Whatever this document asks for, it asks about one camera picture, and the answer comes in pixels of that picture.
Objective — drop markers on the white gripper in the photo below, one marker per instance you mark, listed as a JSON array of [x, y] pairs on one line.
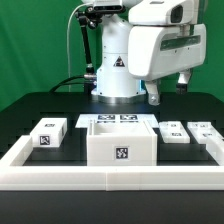
[[155, 52]]

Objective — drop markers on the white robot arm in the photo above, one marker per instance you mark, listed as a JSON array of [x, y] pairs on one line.
[[114, 83]]

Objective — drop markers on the white marker base plate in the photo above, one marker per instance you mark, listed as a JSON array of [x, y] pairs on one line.
[[84, 119]]

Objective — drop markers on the black camera on mount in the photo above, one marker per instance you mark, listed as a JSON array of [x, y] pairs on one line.
[[106, 7]]

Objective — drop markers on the white U-shaped border frame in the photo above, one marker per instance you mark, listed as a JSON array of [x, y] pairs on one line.
[[16, 175]]

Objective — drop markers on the white cabinet door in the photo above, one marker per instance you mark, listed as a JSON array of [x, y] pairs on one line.
[[202, 130], [173, 132]]

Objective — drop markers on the white cabinet body box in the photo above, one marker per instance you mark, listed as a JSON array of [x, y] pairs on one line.
[[121, 144]]

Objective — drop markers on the white cabinet top block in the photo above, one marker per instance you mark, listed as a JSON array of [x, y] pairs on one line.
[[49, 132]]

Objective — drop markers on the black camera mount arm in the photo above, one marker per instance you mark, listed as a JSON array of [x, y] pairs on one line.
[[87, 36]]

